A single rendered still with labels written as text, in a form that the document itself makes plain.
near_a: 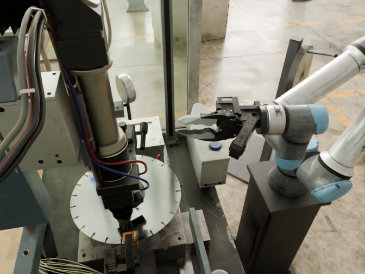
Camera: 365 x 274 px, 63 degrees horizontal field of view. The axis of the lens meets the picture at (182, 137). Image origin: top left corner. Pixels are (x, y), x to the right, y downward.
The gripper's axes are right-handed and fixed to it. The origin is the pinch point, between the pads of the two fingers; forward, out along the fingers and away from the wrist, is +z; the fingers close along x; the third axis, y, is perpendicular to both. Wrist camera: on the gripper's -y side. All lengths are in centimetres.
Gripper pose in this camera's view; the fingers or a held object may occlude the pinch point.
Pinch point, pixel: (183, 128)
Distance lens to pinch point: 73.0
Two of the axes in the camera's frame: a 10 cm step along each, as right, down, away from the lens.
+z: -10.0, 0.2, -0.3
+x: 0.1, -6.3, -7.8
